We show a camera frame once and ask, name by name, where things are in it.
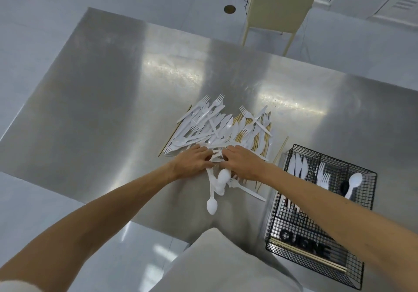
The cream chair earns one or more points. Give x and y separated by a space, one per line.
280 1

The person's left fingers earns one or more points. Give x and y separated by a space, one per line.
206 157

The round brass floor socket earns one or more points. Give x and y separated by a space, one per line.
230 9

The pile of wooden chopsticks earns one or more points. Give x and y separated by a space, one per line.
258 141

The person's right hand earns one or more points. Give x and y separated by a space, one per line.
248 166

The white plastic knife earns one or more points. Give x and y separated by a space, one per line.
302 167
291 164

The small black spoon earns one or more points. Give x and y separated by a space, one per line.
345 187

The person's light grey clothing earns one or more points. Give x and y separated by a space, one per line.
225 262

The person's right forearm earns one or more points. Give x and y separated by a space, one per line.
343 216

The person's left forearm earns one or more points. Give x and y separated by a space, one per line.
98 223

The pile of white plastic cutlery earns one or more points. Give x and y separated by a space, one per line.
212 128

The person's left hand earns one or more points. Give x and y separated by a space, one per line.
191 162

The white plastic spoon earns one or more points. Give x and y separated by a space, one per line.
354 181

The person's white sleeve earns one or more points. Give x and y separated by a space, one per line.
19 287

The person's right fingers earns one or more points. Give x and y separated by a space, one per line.
231 157

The wooden chopstick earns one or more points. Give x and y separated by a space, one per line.
308 258
307 252

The white plastic fork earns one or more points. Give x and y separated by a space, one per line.
326 180
321 170

